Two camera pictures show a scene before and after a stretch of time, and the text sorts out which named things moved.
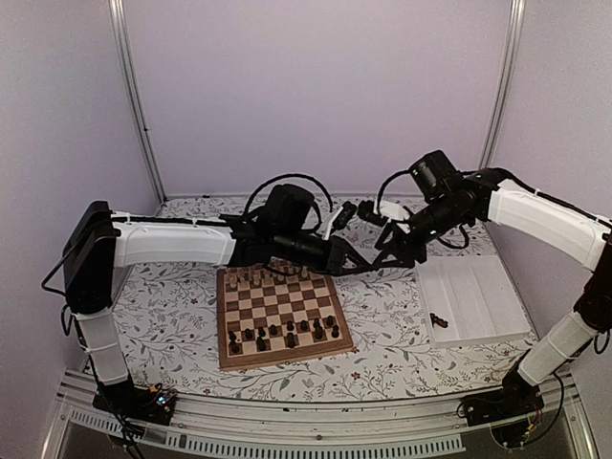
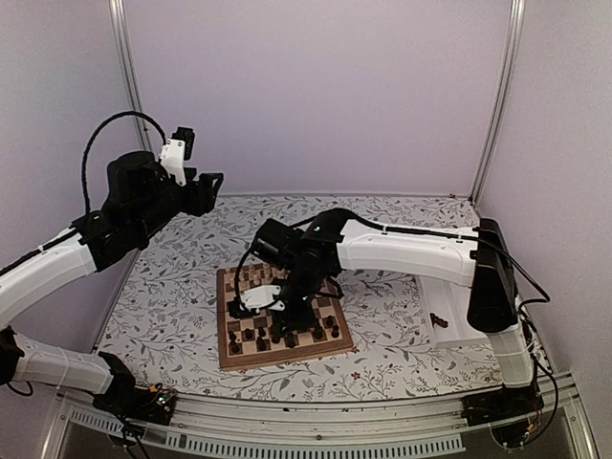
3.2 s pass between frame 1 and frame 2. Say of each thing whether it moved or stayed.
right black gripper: moved
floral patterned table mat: stayed
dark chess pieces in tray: stayed
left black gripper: moved
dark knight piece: stayed
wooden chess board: stayed
